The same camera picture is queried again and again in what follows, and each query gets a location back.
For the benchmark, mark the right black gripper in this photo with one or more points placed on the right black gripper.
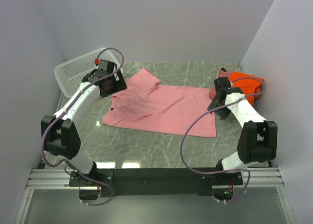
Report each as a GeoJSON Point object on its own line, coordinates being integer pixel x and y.
{"type": "Point", "coordinates": [223, 114]}

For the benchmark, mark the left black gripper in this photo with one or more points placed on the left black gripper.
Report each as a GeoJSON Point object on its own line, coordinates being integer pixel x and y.
{"type": "Point", "coordinates": [119, 85]}

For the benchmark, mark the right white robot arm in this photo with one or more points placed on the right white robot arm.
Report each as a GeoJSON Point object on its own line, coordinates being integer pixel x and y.
{"type": "Point", "coordinates": [258, 138]}

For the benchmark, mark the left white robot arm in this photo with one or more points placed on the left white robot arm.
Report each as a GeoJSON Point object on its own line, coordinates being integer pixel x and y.
{"type": "Point", "coordinates": [59, 134]}

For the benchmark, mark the folded dusty pink t shirt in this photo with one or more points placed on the folded dusty pink t shirt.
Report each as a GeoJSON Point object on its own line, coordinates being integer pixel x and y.
{"type": "Point", "coordinates": [222, 73]}

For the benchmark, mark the folded orange t shirt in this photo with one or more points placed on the folded orange t shirt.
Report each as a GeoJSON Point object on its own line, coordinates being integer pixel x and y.
{"type": "Point", "coordinates": [249, 85]}

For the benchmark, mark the white plastic basket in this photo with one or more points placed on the white plastic basket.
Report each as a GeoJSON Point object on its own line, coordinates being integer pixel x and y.
{"type": "Point", "coordinates": [74, 76]}

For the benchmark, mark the black base beam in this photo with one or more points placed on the black base beam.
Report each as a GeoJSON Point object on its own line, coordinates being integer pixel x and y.
{"type": "Point", "coordinates": [149, 181]}

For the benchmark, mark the aluminium frame rail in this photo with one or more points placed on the aluminium frame rail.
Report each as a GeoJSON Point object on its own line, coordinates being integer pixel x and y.
{"type": "Point", "coordinates": [49, 200]}

